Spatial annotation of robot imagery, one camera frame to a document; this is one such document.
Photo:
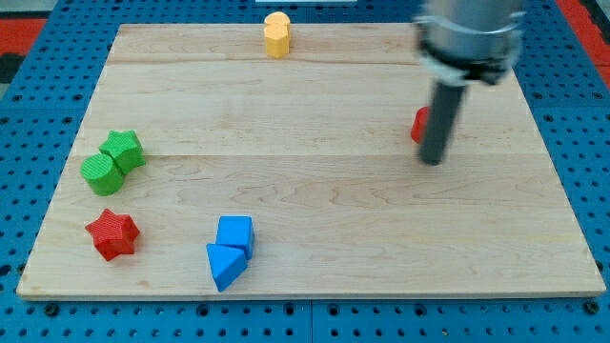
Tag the yellow heart block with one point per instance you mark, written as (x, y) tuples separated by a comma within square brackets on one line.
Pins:
[(277, 18)]

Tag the blue cube block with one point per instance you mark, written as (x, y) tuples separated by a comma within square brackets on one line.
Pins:
[(236, 231)]

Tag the wooden board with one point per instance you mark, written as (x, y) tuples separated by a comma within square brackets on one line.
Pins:
[(315, 147)]

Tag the blue triangle block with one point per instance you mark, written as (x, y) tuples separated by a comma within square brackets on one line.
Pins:
[(226, 264)]

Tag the green circle block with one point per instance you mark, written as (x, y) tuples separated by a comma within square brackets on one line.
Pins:
[(101, 174)]

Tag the red circle block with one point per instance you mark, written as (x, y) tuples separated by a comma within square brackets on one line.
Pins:
[(419, 124)]

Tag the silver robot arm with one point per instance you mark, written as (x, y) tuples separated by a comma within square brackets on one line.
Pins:
[(461, 42)]

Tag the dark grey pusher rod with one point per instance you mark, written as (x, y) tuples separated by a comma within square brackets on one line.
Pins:
[(442, 115)]

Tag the red star block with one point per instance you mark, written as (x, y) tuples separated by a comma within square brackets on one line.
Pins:
[(113, 234)]

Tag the green star block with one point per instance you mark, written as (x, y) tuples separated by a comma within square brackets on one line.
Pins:
[(125, 149)]

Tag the yellow hexagon block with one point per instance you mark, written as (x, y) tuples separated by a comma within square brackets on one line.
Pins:
[(277, 40)]

